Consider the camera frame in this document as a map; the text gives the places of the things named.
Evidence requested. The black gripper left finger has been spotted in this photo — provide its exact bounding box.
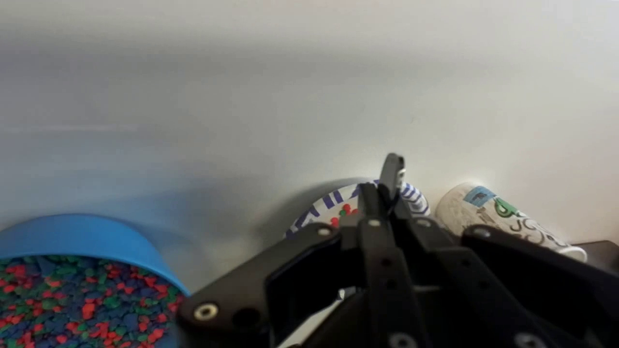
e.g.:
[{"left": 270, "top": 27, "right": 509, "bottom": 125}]
[{"left": 177, "top": 181, "right": 415, "bottom": 348}]

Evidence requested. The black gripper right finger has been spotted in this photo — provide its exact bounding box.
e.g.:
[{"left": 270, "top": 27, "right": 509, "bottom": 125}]
[{"left": 386, "top": 191, "right": 619, "bottom": 348}]

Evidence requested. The small colourful cereal portion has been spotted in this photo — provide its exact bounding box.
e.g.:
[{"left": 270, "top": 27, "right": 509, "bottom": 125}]
[{"left": 330, "top": 203, "right": 359, "bottom": 230}]

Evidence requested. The metal spoon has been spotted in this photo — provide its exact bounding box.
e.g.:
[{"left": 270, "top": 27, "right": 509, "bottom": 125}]
[{"left": 378, "top": 150, "right": 407, "bottom": 199}]

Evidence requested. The white blue-patterned bowl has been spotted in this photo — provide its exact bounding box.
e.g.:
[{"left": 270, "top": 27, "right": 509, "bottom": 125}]
[{"left": 287, "top": 181, "right": 434, "bottom": 237}]

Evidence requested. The blue bowl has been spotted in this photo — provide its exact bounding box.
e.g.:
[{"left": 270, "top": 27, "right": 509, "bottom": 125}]
[{"left": 0, "top": 212, "right": 190, "bottom": 348}]

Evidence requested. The colourful cereal heap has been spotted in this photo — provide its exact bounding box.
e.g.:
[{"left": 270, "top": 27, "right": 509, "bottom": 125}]
[{"left": 0, "top": 255, "right": 186, "bottom": 348}]

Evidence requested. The patterned paper cup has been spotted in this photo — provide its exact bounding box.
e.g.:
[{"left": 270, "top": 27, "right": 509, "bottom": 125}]
[{"left": 434, "top": 181, "right": 591, "bottom": 263}]

